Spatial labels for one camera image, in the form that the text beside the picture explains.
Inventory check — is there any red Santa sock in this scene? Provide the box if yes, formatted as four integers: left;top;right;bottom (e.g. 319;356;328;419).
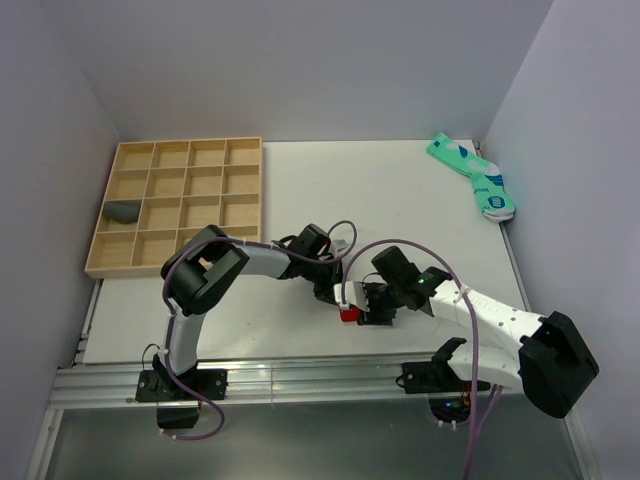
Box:
339;306;362;323

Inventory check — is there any grey sock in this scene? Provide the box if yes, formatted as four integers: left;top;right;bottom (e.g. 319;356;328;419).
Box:
103;201;142;225

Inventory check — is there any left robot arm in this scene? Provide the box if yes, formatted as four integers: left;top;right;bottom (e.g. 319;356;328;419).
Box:
153;224;352;399

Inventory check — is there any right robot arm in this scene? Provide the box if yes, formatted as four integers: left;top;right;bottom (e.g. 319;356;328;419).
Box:
334;246;600;418

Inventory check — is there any mint green patterned sock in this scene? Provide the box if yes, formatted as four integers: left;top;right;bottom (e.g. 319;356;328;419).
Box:
426;133;516;223

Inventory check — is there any wooden compartment tray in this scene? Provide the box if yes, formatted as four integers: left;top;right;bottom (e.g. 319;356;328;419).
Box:
85;137;263;279

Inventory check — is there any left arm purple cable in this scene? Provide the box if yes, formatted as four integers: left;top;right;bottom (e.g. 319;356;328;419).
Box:
162;219;357;442

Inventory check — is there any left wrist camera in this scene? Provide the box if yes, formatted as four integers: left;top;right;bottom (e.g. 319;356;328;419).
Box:
328;239;350;256

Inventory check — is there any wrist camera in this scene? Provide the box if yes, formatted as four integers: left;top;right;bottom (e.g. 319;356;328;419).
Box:
328;239;350;256
333;281;369;312

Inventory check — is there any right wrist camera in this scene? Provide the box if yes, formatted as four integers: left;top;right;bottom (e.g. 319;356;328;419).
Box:
333;281;369;312

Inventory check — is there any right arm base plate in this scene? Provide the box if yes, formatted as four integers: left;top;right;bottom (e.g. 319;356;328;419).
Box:
395;360;472;394

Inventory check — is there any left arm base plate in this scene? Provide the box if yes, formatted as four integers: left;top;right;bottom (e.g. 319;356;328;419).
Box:
135;368;229;404

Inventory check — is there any aluminium frame rail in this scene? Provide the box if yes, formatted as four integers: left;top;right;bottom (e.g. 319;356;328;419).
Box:
47;354;429;410

